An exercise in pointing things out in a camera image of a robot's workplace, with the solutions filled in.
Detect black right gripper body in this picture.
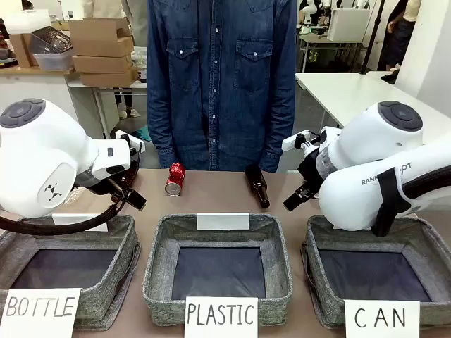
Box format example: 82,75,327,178
297,149,321,193

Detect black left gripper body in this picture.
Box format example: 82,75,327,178
75,142,142,200

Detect brown glass bottle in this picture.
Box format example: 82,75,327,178
244,163,271,208

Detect crushed red can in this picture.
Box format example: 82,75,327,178
164,162,187,196

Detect person's right forearm denim sleeve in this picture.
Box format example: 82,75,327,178
147,87,177,169

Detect person's left forearm denim sleeve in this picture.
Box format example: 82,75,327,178
259,87,297,173

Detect grey basket labelled can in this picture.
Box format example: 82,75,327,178
300,214,451,330

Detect grey basket labelled bottle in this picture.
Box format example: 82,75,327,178
0,213,142,331

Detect grey basket labelled plastic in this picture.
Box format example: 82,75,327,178
142,213,293,327

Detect white paper label CAN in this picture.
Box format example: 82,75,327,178
344,299,421,338

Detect blank white card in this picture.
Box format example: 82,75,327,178
197,212,251,231
51,213,109,233

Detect white desk with leg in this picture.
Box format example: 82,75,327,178
66,79,149,140

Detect brown cardboard box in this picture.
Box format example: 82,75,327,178
79,68,139,88
8,32,40,68
70,36,135,58
68,17,134,42
73,54,134,74

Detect person torso denim shirt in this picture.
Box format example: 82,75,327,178
146,0,299,173

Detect grey metal background table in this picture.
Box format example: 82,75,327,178
297,33,366,73

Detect clear plastic storage box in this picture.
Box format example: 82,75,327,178
33,51,75,70

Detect white paper label PLASTIC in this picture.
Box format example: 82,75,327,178
184,296,259,338

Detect white paper label BOTTLE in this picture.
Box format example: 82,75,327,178
0,287,82,338

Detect black pole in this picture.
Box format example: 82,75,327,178
361,0,387,75

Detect white square box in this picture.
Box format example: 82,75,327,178
329,7,371,43

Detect dark mesh plastic crate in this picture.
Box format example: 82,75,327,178
30,27,74,54

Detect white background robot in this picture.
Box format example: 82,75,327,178
299,0,332,26

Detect background person dark trousers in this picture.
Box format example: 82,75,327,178
378,0,422,71

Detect background person pale coat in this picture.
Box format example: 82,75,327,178
84,0,149,119

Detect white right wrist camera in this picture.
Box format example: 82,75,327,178
281,130,323,153

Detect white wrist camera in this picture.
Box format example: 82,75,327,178
281,130,323,153
115,130,146,153

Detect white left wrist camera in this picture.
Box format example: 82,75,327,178
115,130,146,153

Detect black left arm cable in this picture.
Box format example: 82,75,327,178
0,140,146,236

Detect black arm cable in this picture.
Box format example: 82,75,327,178
0,140,146,236
371,167,451,237

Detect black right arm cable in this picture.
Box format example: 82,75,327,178
371,167,451,237

